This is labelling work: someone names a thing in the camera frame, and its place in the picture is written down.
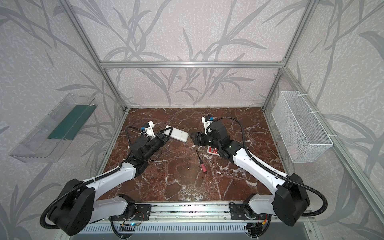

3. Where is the red white remote control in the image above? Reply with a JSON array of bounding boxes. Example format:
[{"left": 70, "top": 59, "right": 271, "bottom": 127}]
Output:
[{"left": 207, "top": 146, "right": 220, "bottom": 156}]

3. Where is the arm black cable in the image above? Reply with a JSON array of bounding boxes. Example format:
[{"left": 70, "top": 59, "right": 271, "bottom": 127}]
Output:
[
  {"left": 206, "top": 116, "right": 328, "bottom": 217},
  {"left": 39, "top": 166, "right": 121, "bottom": 230}
]

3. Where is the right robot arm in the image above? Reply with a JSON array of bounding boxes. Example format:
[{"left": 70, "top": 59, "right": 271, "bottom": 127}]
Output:
[{"left": 191, "top": 116, "right": 328, "bottom": 227}]

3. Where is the red handled screwdriver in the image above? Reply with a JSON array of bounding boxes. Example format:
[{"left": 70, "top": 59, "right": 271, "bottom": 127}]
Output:
[{"left": 196, "top": 150, "right": 207, "bottom": 174}]

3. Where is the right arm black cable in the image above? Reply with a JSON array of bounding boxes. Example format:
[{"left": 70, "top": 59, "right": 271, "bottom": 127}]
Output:
[{"left": 206, "top": 116, "right": 328, "bottom": 217}]

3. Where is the white wire mesh basket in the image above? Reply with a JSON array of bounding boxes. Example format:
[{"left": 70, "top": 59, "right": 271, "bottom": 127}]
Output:
[{"left": 272, "top": 91, "right": 333, "bottom": 164}]

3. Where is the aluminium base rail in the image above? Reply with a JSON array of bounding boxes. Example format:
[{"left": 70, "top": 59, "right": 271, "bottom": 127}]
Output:
[{"left": 61, "top": 201, "right": 317, "bottom": 224}]

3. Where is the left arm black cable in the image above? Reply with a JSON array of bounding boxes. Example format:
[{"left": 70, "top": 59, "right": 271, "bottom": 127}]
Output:
[{"left": 39, "top": 166, "right": 121, "bottom": 230}]

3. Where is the green mat in shelf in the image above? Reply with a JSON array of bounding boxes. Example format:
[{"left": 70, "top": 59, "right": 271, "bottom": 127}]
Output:
[{"left": 47, "top": 105, "right": 97, "bottom": 140}]

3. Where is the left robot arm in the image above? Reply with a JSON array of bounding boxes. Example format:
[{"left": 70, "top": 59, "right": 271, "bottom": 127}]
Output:
[{"left": 40, "top": 127, "right": 174, "bottom": 236}]

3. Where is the clear plastic wall shelf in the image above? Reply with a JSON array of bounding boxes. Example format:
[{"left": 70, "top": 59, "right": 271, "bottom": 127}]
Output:
[{"left": 10, "top": 94, "right": 97, "bottom": 163}]

